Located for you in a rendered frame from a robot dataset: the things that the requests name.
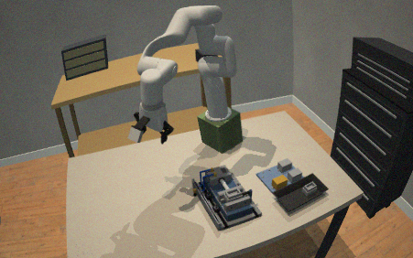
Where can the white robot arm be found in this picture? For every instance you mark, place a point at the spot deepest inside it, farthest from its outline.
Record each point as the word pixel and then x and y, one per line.
pixel 156 72

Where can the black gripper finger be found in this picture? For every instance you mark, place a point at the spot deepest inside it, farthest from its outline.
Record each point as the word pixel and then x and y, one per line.
pixel 168 130
pixel 136 115

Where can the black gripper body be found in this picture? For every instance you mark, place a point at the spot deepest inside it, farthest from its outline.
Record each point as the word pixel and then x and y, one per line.
pixel 157 118

